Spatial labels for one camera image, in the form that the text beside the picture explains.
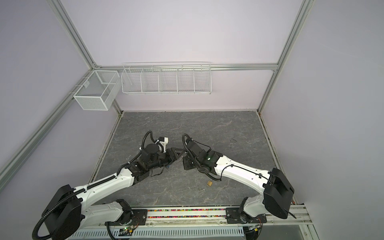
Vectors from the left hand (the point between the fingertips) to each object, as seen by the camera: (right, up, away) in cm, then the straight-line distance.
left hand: (183, 154), depth 77 cm
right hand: (+1, -4, +2) cm, 5 cm away
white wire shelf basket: (-14, +46, +22) cm, 53 cm away
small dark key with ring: (+10, -21, +6) cm, 23 cm away
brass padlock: (+14, -18, +7) cm, 24 cm away
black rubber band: (+33, +5, +28) cm, 44 cm away
